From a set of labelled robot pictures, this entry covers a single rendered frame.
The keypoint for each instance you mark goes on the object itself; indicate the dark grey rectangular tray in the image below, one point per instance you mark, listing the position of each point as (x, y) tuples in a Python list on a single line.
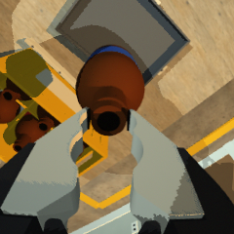
[(142, 27)]

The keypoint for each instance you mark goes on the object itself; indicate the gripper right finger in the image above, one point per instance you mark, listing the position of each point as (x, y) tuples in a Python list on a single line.
[(171, 187)]

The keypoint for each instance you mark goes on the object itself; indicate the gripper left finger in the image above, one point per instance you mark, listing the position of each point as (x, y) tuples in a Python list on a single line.
[(41, 181)]

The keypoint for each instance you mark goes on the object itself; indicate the yellow bottle crate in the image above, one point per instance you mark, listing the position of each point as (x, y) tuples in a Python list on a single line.
[(48, 89)]

